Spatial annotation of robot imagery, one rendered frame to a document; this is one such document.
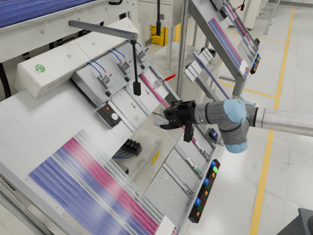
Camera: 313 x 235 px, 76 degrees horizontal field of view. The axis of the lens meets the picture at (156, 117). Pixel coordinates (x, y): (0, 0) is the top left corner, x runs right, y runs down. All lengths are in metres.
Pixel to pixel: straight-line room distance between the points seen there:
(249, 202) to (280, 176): 0.41
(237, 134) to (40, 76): 0.61
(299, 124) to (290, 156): 1.52
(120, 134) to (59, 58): 0.32
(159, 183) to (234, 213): 1.04
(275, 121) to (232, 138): 0.17
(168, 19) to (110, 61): 1.03
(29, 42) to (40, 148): 0.29
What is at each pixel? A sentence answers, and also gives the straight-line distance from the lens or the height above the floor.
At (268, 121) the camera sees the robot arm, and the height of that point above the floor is 1.06.
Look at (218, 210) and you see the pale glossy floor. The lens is 1.73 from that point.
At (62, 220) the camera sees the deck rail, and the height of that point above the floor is 0.98.
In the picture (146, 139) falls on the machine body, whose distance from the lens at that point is 1.23.
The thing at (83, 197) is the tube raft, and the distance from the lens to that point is 0.66.
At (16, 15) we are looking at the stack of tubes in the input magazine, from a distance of 0.59.
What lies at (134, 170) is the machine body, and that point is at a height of 0.62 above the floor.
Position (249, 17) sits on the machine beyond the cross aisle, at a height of 0.26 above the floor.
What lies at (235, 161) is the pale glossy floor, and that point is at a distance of 2.02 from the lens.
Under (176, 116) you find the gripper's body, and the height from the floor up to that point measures 1.05.
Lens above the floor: 1.53
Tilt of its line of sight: 42 degrees down
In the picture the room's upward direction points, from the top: straight up
